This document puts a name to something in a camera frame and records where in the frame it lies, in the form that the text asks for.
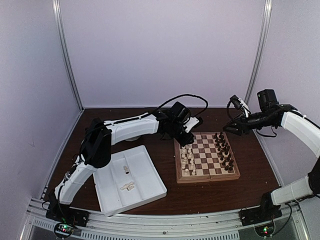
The wooden chess board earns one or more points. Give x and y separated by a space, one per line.
206 161

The white compartment tray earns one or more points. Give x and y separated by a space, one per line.
148 185

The right aluminium corner post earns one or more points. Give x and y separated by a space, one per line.
264 30

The aluminium corner post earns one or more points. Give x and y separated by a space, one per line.
65 53
264 30

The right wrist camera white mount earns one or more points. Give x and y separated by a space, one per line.
239 104

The pile of white chess pieces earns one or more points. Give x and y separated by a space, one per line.
128 186

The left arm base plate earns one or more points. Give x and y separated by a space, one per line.
73 217

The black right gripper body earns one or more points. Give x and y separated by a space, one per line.
264 121

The aluminium front frame rail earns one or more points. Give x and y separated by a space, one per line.
225 225

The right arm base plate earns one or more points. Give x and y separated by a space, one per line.
257 215

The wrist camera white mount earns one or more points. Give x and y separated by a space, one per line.
193 122
239 104

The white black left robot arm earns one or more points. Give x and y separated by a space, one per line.
95 149

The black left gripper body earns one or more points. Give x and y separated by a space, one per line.
174 133

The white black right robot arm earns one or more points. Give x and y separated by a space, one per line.
286 116

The white piece in tray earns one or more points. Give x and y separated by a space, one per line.
126 169

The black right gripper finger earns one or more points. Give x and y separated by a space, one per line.
239 131
234 125

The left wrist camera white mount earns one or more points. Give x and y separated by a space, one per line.
193 122

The left aluminium corner post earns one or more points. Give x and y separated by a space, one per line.
65 53

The row of dark chess pieces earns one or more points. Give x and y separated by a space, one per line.
224 153

